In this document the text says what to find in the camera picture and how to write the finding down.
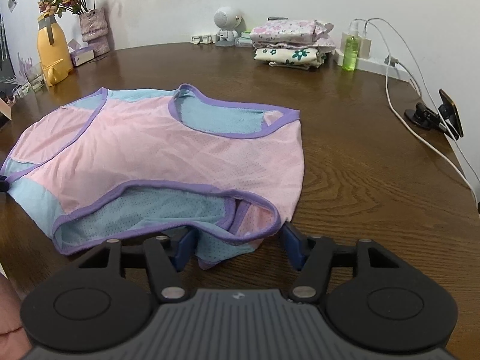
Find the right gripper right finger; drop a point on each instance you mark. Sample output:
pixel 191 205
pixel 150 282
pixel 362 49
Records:
pixel 369 295

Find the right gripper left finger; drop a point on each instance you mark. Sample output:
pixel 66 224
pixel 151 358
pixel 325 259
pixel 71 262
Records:
pixel 108 295

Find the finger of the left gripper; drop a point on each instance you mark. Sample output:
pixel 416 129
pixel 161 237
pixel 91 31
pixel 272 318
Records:
pixel 3 184

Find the pink blue purple garment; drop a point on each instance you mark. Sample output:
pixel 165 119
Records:
pixel 127 163

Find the clear glass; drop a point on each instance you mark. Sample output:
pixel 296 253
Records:
pixel 34 75

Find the yellow mug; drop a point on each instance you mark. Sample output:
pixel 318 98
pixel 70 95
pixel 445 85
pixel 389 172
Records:
pixel 55 72

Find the yellow thermos jug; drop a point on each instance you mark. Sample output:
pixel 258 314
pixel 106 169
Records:
pixel 51 41

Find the purple tissue box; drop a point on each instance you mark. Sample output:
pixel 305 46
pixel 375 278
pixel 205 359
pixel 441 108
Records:
pixel 80 54

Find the black phone holder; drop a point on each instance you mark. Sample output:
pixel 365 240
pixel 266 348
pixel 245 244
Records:
pixel 445 120

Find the white power strip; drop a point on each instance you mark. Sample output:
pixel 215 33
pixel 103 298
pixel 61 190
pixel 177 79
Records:
pixel 366 62

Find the green spray bottle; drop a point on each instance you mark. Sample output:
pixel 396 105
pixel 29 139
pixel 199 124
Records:
pixel 351 47

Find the cream green-flower folded cloth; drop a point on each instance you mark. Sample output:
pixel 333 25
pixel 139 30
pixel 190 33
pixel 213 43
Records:
pixel 303 59

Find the pink floral folded cloth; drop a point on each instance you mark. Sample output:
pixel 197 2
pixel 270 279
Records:
pixel 293 34

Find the white robot figurine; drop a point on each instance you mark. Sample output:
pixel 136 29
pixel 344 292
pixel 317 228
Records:
pixel 227 19

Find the small green white boxes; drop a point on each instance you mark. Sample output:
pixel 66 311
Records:
pixel 244 40

